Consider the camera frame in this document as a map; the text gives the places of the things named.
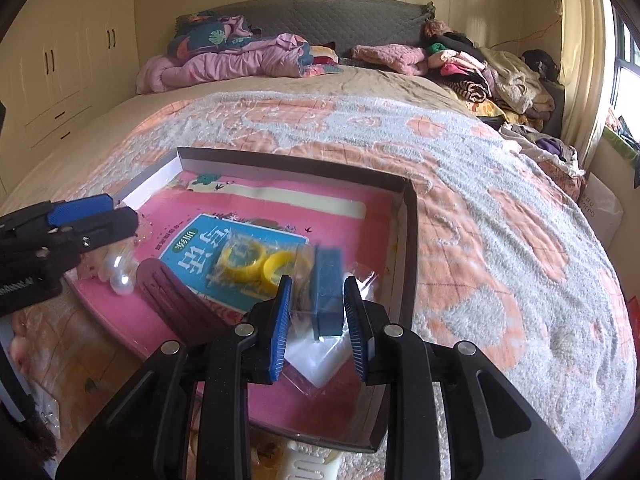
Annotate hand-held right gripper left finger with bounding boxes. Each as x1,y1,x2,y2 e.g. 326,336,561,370
55,274,296,480

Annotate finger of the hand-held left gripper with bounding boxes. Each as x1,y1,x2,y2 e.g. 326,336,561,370
27,207,140,262
0,193,116,237

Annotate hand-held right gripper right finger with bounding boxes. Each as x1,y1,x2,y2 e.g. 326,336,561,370
342,275,584,480

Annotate blue hair clip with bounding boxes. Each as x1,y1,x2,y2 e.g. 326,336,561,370
279,245,382,402

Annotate clear pearl hair claw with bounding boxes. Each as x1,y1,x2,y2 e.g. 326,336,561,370
100,252,139,297

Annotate yellow tape rolls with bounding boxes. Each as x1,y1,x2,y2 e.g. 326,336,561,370
207,237,314,297

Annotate dark red hair comb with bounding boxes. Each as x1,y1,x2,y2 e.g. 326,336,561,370
135,258,237,342

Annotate shallow cardboard box pink bottom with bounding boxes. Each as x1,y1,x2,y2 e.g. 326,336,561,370
64,147,419,454

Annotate person's left hand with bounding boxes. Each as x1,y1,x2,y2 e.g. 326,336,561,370
7,317,36,368

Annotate white hair clip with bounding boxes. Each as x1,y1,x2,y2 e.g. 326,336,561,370
276,438,347,480

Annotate earrings on clear card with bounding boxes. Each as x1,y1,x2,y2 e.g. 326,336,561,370
31,392,64,437

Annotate cream built-in wardrobe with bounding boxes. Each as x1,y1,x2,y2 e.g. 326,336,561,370
0,0,139,202

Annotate pink quilt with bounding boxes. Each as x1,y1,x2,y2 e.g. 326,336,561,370
135,33,314,95

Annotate dark blue patterned pillow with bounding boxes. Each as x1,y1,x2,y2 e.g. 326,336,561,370
167,13,257,59

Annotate bed with beige sheet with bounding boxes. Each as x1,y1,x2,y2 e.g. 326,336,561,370
0,66,639,480

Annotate crumpled clothes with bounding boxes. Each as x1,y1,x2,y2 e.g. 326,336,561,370
499,122,587,177

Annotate white paper bag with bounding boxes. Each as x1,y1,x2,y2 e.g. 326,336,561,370
579,172,627,247

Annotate pink knitted garment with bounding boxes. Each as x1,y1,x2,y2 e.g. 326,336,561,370
351,43,427,75

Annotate colourful folded cloth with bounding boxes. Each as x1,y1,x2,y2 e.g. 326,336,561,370
309,44,347,67

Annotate pile of clothes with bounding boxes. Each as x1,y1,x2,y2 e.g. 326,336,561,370
419,19,559,132

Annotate grey quilted headboard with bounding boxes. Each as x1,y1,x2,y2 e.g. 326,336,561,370
174,0,437,55

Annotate black bag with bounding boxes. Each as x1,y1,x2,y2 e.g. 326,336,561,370
519,48,559,82

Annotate cream curtain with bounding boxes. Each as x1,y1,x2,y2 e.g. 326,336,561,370
554,0,622,172

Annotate window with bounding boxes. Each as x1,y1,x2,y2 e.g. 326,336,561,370
599,0,640,128

